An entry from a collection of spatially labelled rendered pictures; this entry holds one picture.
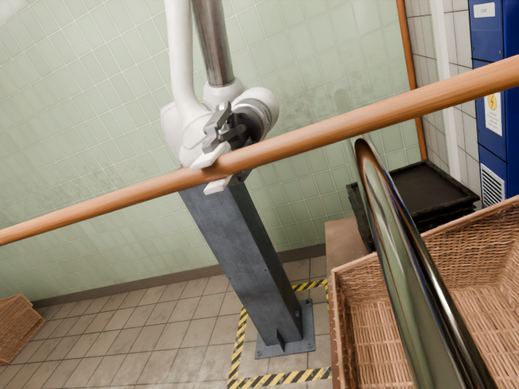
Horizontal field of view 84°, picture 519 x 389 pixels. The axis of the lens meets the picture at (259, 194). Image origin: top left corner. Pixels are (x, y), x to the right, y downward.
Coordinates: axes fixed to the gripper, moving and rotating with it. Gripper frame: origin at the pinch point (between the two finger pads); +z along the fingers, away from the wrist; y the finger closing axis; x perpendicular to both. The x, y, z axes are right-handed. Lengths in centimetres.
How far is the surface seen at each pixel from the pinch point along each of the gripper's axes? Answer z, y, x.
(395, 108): 1.7, -0.8, -23.7
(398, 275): 23.0, 1.8, -18.9
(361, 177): 10.3, 2.0, -18.4
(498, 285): -26, 60, -44
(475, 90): 1.9, -0.1, -31.1
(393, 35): -121, 4, -48
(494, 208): -26, 36, -44
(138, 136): -120, 4, 98
